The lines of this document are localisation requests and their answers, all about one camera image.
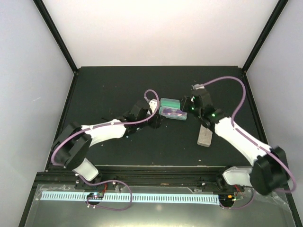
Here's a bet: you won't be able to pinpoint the pink framed sunglasses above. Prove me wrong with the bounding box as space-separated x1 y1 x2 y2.
162 108 184 116

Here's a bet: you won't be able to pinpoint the blue fuzzy glasses case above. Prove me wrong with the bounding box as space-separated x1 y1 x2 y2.
159 98 187 121

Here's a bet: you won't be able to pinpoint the grey fuzzy glasses case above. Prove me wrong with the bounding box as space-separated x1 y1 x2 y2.
197 125 213 147

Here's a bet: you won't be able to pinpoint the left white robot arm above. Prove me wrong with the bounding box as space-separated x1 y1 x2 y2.
51 99 160 189

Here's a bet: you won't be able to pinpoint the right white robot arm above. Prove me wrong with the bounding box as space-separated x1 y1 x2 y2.
180 88 293 195

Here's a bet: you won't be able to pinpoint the left green circuit board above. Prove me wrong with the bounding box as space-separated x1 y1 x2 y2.
87 192 104 200

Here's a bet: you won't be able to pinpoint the right small circuit board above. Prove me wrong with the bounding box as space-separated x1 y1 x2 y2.
218 194 237 202

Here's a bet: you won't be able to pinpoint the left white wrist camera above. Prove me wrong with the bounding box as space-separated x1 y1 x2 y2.
147 99 160 116

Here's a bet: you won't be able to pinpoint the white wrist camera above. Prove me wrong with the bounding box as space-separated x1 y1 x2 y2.
192 84 205 90
147 99 160 116

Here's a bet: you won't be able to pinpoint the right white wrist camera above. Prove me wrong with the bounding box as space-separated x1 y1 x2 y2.
192 84 205 90

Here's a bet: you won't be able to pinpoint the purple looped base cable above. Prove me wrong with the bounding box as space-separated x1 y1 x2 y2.
78 176 135 210

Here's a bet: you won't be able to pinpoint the white slotted cable duct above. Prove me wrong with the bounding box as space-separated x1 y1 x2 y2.
40 192 220 205

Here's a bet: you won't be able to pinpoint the right black frame post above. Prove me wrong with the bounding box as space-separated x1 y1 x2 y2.
242 0 289 73

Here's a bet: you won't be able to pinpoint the black frame post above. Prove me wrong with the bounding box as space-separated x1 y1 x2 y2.
242 0 289 73
33 0 78 73

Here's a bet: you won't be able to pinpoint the left black frame post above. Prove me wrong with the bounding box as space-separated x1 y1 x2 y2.
33 0 78 73

